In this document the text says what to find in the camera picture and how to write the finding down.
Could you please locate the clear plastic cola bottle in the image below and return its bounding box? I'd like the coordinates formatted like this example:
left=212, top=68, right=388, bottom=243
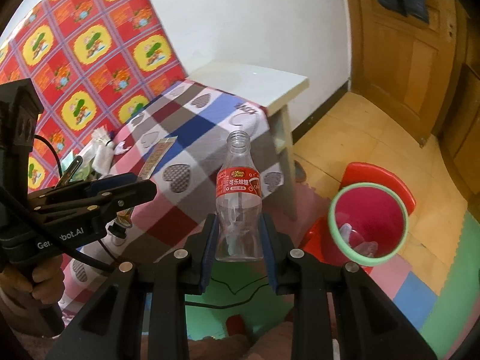
left=216, top=130, right=263, bottom=263

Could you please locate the clear plastic trash in bucket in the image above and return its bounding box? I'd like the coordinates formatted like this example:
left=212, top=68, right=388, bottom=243
left=339, top=223, right=378, bottom=258

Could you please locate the person's left hand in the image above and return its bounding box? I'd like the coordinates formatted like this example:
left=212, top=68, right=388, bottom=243
left=1, top=256, right=64, bottom=305

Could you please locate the red plastic chair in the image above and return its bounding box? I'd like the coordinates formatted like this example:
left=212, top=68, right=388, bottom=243
left=300, top=162, right=416, bottom=273

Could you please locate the metal spring clip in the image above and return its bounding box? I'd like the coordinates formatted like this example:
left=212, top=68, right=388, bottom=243
left=55, top=155, right=83, bottom=189

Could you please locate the plaid heart bed sheet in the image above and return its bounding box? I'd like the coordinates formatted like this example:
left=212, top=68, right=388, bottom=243
left=55, top=79, right=285, bottom=327

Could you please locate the red snack wrapper strip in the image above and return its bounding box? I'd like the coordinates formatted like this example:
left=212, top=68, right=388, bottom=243
left=138, top=136, right=176, bottom=180

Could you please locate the red bucket with green rim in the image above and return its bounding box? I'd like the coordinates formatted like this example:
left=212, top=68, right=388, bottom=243
left=327, top=182, right=409, bottom=267

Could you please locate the white bedside table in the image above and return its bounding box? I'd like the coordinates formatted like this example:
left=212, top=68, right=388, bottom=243
left=188, top=62, right=309, bottom=220

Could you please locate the wooden door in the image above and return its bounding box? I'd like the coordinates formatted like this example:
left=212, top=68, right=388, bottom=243
left=347, top=0, right=467, bottom=146

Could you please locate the black cable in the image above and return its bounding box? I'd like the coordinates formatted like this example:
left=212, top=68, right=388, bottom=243
left=33, top=133, right=65, bottom=179

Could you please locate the red yellow floral wall cloth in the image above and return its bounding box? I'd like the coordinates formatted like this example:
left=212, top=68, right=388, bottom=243
left=1, top=0, right=185, bottom=191

